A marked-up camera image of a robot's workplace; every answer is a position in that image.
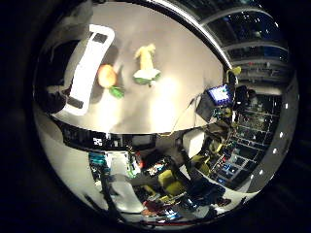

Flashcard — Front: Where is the small orange plush carrot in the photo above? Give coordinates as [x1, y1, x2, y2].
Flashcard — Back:
[96, 63, 125, 100]

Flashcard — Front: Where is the dark storage shelving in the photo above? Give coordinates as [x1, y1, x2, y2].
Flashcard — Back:
[223, 96, 283, 188]

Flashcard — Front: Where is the yellow-green chair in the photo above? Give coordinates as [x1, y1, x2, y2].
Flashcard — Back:
[157, 169, 188, 197]

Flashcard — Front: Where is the plush corn cob toy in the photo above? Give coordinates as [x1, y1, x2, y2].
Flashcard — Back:
[132, 43, 162, 87]

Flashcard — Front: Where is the white plastic container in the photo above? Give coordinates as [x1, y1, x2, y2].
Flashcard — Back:
[33, 22, 116, 117]

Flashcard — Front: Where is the white cable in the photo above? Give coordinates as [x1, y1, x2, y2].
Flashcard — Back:
[168, 96, 198, 137]

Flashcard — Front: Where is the open black laptop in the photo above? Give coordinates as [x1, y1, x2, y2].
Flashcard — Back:
[195, 83, 235, 123]

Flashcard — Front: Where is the white box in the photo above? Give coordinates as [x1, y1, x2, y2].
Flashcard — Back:
[183, 129, 207, 159]

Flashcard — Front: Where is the dark monitor screen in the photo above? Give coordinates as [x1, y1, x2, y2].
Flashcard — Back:
[130, 134, 156, 151]

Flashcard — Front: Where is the small yellow object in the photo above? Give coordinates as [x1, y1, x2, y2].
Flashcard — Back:
[226, 66, 242, 77]

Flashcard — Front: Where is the person in dark clothes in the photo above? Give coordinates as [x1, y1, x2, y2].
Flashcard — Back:
[188, 176, 232, 208]

